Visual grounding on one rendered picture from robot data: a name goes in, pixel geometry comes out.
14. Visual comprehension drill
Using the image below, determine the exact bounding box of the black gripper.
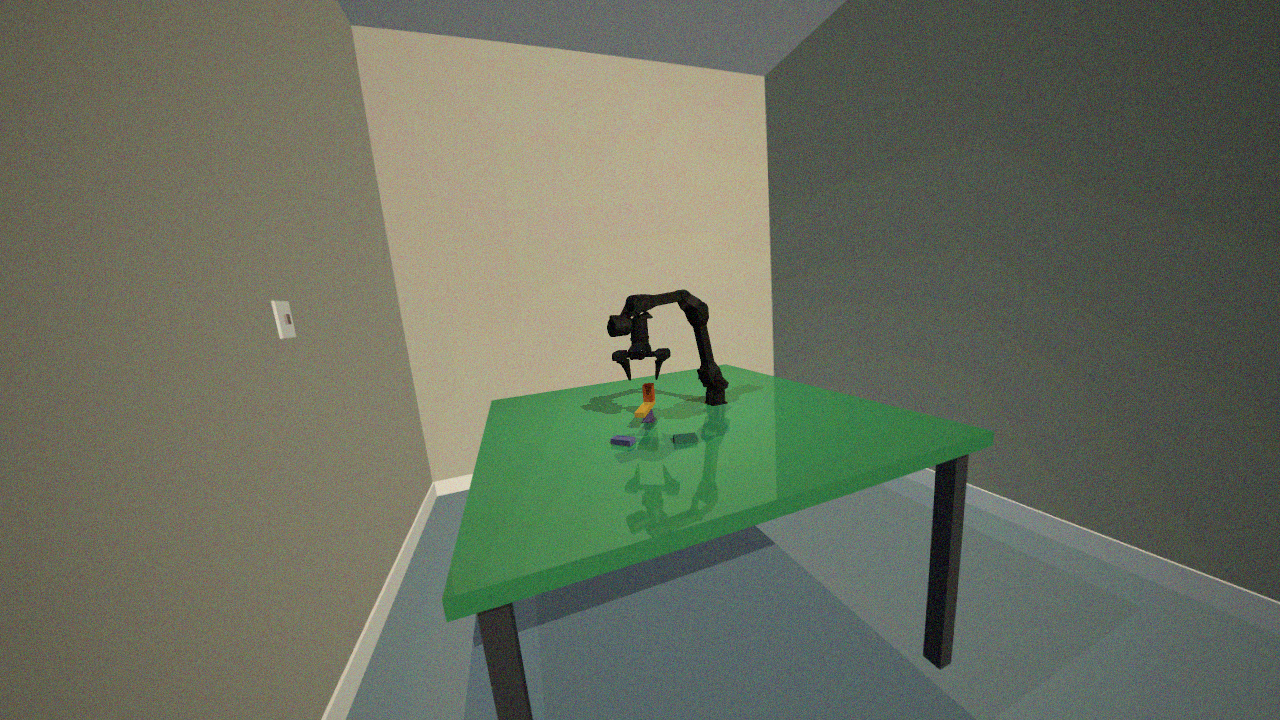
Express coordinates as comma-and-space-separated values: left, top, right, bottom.
612, 333, 671, 380

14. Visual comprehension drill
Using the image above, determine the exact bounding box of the orange bar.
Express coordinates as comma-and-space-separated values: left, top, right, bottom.
634, 383, 655, 418

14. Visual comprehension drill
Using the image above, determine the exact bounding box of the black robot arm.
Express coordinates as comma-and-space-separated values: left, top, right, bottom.
607, 290, 730, 406

